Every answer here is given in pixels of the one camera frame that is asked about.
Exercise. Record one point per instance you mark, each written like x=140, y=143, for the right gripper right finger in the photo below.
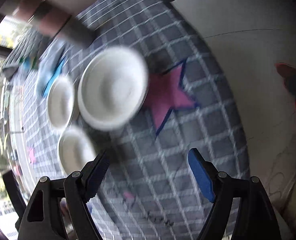
x=205, y=174

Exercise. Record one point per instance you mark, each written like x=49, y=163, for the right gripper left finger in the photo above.
x=93, y=174

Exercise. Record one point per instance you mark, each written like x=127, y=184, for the small white paper bowl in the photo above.
x=60, y=102

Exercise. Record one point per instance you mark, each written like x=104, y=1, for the large white paper bowl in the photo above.
x=113, y=88

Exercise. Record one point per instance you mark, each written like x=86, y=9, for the grey checkered star tablecloth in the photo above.
x=149, y=190

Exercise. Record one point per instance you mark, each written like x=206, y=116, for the light blue cloth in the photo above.
x=50, y=66

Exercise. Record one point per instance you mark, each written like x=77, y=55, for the grey quilted cushion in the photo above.
x=31, y=45

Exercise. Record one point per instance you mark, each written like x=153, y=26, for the pink grey tumbler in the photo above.
x=52, y=21

